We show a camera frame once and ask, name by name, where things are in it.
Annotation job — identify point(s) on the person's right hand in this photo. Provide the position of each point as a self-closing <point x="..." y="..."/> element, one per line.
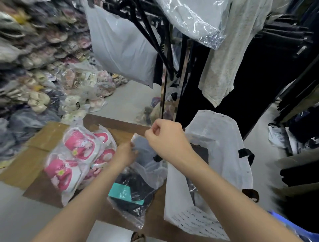
<point x="169" y="142"/>

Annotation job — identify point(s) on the person's left hand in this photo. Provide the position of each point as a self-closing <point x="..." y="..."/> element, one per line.
<point x="124" y="157"/>

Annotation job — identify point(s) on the pink sandals pack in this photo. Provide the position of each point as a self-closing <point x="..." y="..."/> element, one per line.
<point x="77" y="147"/>
<point x="107" y="154"/>

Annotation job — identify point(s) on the black socks packet white label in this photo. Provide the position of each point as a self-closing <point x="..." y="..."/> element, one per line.
<point x="202" y="154"/>

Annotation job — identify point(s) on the bagged black socks bundle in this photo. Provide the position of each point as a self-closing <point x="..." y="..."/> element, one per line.
<point x="129" y="199"/>

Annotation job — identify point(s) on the pink sandals pack front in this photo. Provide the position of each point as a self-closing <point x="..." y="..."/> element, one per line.
<point x="77" y="147"/>

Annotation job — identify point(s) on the person's right forearm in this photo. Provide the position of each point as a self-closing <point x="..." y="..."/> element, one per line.
<point x="236" y="207"/>

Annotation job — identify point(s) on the person's left forearm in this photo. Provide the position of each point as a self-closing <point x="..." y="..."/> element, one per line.
<point x="82" y="207"/>

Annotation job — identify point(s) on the person's left sandal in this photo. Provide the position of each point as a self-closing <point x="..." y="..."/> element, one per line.
<point x="138" y="238"/>

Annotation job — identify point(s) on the large white plastic bag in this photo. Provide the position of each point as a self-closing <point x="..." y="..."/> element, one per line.
<point x="119" y="45"/>

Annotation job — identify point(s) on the pile of bagged slippers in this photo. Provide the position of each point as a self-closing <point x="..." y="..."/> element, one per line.
<point x="32" y="49"/>

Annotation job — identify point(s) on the metal clothes rack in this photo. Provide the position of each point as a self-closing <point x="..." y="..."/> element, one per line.
<point x="163" y="99"/>

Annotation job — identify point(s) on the speckled off-white shirt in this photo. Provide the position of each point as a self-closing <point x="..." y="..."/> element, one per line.
<point x="229" y="62"/>

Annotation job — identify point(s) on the brown cardboard sheet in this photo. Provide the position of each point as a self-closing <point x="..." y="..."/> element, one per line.
<point x="25" y="159"/>

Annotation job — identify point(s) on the rack of black trousers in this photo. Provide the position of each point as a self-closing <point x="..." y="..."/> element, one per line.
<point x="261" y="87"/>

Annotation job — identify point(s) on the bundle of black hangers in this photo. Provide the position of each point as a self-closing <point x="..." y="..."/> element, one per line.
<point x="149" y="32"/>

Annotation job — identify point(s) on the clear wrapped grey garment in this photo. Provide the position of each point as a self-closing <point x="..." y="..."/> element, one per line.
<point x="197" y="20"/>

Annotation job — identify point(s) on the blue plastic basket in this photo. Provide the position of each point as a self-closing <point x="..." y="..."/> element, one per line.
<point x="294" y="225"/>

